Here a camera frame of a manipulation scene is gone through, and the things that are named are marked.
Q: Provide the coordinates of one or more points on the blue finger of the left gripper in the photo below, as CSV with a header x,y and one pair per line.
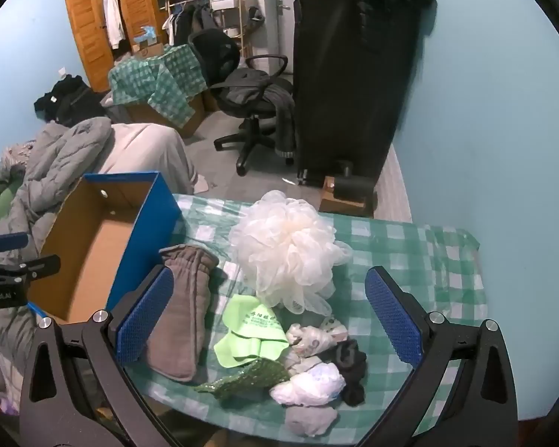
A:
x,y
28,271
13,241

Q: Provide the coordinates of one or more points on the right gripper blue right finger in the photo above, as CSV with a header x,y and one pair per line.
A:
x,y
402,317

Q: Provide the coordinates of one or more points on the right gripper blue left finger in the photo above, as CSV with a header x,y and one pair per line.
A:
x,y
137,313

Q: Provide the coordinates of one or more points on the grey fleece mitt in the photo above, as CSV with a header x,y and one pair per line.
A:
x,y
173,348

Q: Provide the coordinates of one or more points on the black sock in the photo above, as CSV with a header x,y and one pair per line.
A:
x,y
351,362

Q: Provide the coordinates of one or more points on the printed white plastic bag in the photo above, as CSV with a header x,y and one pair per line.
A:
x,y
307,341

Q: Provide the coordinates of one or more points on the lime green microfibre cloth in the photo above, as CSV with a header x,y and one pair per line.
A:
x,y
253,331

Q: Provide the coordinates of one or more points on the grey soft pouch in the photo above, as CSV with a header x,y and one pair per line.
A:
x,y
310,421

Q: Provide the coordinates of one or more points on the green glittery scrub cloth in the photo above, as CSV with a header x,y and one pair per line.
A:
x,y
262,373

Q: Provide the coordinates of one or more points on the white mesh bath pouf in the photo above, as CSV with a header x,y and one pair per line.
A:
x,y
287,252

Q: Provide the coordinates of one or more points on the blue cardboard box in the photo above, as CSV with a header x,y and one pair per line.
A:
x,y
107,234

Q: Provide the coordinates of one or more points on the grey puffer duvet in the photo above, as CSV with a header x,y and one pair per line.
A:
x,y
59,158

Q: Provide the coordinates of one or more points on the black clothes pile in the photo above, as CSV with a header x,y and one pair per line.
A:
x,y
69,102

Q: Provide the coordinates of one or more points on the beige bed mattress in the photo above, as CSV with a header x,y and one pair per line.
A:
x,y
150,147

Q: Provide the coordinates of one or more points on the checkered cloth on boxes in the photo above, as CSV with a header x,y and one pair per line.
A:
x,y
166,83

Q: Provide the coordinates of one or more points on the black office chair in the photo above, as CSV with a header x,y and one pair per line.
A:
x,y
251,89

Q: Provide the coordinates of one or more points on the clothes rail with garments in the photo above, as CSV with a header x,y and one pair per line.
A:
x,y
238,19

